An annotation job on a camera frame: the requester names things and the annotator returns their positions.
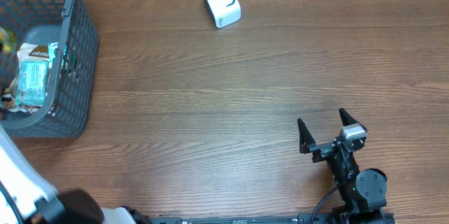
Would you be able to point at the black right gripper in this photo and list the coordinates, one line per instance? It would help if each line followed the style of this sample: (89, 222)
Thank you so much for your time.
(323, 149)

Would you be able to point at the teal wipes packet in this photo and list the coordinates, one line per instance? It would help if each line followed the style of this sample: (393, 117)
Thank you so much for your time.
(32, 80)

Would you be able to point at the yellow dish soap bottle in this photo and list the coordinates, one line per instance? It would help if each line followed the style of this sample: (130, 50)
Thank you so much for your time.
(7, 40)

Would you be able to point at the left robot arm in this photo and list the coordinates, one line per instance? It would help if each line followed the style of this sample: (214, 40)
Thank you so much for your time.
(26, 197)

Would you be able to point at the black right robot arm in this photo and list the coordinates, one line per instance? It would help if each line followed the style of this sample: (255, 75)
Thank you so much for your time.
(363, 193)

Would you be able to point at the white barcode scanner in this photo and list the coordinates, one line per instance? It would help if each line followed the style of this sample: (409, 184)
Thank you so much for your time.
(224, 12)

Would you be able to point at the beige brown snack bag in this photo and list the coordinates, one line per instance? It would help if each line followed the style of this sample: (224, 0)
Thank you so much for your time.
(28, 52)

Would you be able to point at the grey plastic mesh basket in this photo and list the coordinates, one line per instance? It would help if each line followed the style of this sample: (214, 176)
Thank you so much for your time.
(68, 23)

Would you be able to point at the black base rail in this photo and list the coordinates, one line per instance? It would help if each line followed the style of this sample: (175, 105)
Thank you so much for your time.
(231, 220)

